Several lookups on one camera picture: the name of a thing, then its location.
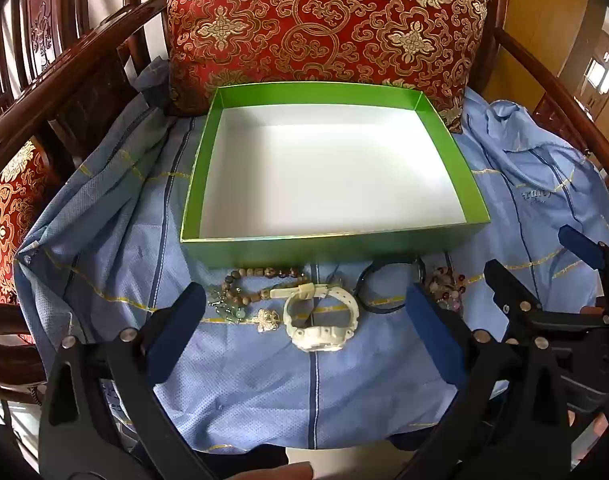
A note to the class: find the person's left hand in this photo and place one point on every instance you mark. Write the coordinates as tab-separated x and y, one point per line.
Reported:
269	472

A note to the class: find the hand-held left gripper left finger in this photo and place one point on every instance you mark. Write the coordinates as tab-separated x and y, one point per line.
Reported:
177	325

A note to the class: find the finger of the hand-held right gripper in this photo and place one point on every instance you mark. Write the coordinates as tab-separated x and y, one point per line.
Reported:
509	285
579	246

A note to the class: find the light wooden door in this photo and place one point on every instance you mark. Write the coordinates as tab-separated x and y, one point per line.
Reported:
544	20

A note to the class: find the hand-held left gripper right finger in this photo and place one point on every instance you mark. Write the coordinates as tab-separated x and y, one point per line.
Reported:
434	335

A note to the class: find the silver brooch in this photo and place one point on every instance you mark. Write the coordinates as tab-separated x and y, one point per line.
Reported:
268	321

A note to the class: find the large red gold patterned cushion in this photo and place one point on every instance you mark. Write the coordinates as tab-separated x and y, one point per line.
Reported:
329	25

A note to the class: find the carved dark wooden furniture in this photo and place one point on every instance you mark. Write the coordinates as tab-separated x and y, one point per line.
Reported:
34	25

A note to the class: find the small red gold patterned cushion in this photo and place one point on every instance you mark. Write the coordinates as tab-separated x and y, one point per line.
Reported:
12	215

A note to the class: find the white wristwatch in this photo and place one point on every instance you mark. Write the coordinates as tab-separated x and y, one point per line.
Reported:
324	310

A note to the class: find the light blue shirt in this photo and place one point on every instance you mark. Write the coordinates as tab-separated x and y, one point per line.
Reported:
244	375

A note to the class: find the dark wooden armchair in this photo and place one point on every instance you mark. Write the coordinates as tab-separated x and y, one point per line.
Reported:
69	75

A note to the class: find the black wristwatch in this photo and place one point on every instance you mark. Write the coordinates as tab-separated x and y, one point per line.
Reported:
379	305

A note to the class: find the green cardboard box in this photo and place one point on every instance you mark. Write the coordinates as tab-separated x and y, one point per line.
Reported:
329	170

